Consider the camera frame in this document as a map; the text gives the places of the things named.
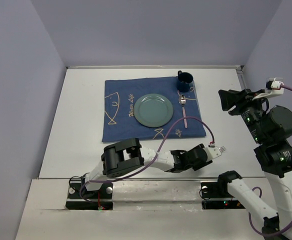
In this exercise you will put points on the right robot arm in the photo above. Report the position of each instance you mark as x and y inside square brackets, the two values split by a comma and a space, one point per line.
[270, 129]

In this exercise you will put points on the spoon with pink handle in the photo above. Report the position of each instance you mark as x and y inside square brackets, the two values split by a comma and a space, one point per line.
[182, 101]

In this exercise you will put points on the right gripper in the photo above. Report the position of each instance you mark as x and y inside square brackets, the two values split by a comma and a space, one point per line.
[228, 98]

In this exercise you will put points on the dark blue mug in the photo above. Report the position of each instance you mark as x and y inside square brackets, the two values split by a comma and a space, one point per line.
[184, 81]

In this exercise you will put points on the teal plate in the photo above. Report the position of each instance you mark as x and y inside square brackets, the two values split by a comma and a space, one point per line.
[153, 110]

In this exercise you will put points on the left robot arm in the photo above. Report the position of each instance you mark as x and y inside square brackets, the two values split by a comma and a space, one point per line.
[121, 158]

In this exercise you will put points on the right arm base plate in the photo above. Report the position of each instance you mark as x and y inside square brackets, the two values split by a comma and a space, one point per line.
[215, 199]

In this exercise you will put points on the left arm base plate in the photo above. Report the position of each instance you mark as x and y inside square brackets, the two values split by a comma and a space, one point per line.
[97, 200]

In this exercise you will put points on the blue cloth placemat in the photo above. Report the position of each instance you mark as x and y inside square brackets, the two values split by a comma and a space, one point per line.
[120, 97]

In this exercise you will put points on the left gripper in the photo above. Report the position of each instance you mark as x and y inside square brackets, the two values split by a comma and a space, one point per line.
[201, 165]

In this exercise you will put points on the fork with pink handle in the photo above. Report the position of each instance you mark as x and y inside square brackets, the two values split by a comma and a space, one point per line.
[222, 149]

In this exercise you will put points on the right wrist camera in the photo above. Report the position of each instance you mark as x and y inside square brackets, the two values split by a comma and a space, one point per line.
[272, 89]

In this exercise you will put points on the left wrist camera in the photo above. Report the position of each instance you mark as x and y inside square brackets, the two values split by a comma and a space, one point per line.
[213, 151]

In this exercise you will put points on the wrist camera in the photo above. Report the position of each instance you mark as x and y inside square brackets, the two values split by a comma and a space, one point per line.
[272, 89]
[213, 151]

